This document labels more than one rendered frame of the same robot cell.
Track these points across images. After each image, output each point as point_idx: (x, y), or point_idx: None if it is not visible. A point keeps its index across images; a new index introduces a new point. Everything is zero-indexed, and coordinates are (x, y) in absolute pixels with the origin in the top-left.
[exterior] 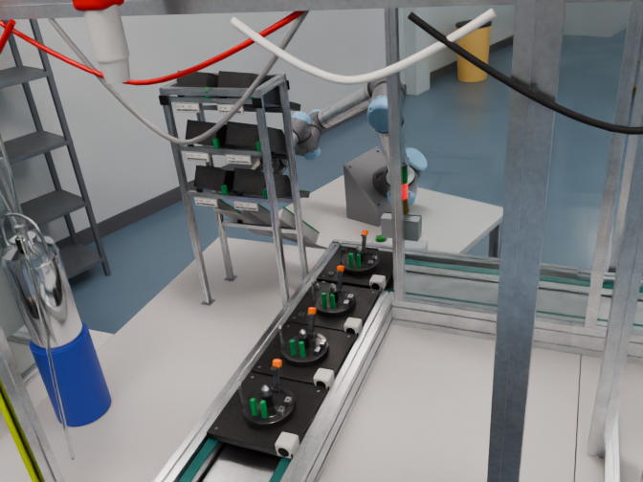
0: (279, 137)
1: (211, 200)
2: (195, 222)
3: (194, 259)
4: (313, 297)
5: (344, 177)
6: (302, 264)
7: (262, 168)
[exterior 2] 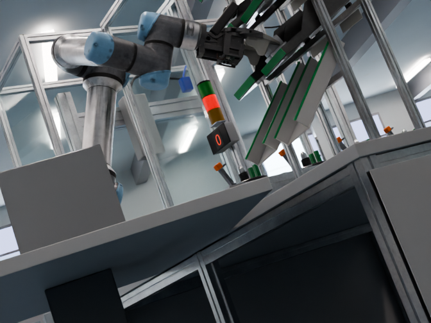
0: (245, 10)
1: (344, 22)
2: (375, 38)
3: (421, 128)
4: (324, 154)
5: (107, 166)
6: (296, 163)
7: (248, 45)
